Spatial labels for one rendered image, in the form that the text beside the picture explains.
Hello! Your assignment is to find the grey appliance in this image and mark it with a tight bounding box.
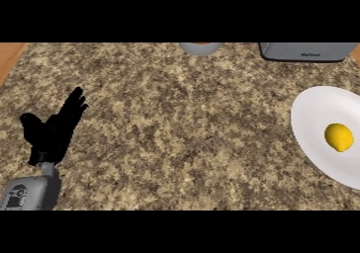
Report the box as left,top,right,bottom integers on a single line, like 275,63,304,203
258,42,360,63

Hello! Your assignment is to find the white round plate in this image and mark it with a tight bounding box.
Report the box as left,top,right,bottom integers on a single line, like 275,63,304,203
290,85,360,192

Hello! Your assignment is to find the grey round cup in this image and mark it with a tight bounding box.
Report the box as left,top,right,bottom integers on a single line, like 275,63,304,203
178,42,224,56

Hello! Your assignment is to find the yellow lemon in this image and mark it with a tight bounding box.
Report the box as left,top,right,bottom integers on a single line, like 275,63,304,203
323,123,355,153

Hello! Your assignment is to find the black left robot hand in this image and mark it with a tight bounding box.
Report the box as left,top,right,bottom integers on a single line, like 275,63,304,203
18,86,89,167

